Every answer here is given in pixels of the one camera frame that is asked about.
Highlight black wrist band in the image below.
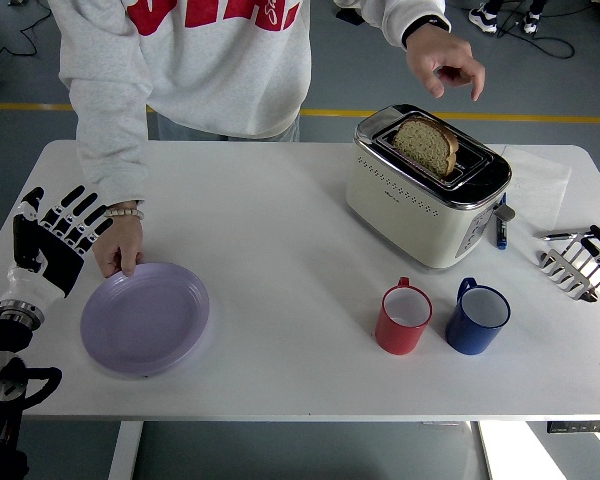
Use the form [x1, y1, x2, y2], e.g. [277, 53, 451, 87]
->
[402, 16, 452, 47]

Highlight person's right hand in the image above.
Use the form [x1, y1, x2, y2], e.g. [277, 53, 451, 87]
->
[90, 213, 146, 279]

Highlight cream and chrome toaster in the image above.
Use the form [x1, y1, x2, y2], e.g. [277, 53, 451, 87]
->
[343, 103, 516, 272]

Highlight blue marker pen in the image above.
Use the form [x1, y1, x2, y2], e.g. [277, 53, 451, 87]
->
[490, 192, 510, 251]

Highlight purple plate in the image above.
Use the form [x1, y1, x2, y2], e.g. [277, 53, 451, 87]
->
[79, 262, 211, 379]

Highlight thin black floor cable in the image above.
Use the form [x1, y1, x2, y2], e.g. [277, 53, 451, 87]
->
[0, 4, 54, 59]

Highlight thick black floor cable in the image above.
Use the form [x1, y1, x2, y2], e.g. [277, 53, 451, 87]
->
[497, 9, 576, 60]

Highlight black and silver pen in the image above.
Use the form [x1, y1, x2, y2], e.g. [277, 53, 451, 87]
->
[533, 228, 600, 242]

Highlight person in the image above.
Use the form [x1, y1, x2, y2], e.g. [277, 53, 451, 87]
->
[467, 0, 551, 35]
[47, 0, 487, 279]

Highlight black table control panel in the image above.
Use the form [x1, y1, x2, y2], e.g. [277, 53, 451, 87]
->
[546, 421, 600, 434]

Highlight blue mug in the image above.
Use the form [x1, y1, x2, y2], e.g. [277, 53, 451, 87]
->
[444, 277, 511, 356]

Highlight brown bread slice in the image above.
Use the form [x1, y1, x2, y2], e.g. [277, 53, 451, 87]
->
[391, 113, 460, 179]

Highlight white bead bracelet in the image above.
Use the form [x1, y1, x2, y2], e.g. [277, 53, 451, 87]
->
[103, 207, 145, 221]

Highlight red mug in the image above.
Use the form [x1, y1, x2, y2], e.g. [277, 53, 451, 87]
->
[374, 276, 434, 356]

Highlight white table leg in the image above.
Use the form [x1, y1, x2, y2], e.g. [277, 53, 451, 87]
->
[476, 421, 499, 480]
[107, 421, 144, 480]

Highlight person's left hand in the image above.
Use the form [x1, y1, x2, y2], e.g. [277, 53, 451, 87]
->
[404, 23, 487, 102]

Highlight white paper sheet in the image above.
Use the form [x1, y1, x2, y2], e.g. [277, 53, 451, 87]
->
[499, 144, 574, 231]

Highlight silver metal toast rack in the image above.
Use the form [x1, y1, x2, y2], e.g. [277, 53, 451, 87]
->
[537, 234, 600, 303]

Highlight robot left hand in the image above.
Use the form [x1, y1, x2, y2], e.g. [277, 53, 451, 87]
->
[0, 184, 114, 314]

